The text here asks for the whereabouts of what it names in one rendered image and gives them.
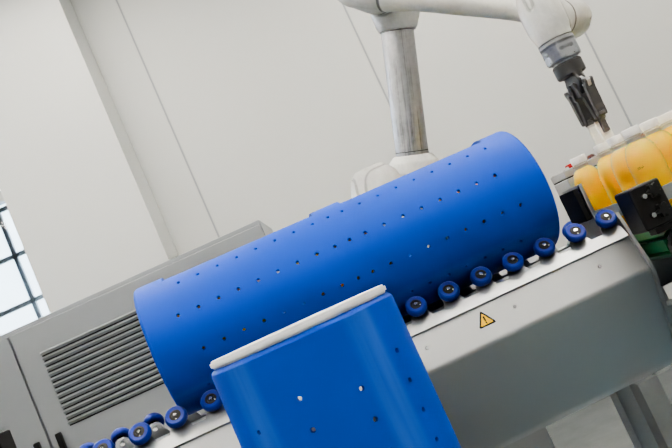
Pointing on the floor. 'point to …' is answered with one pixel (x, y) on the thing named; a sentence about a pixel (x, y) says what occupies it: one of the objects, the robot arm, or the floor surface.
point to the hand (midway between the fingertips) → (602, 135)
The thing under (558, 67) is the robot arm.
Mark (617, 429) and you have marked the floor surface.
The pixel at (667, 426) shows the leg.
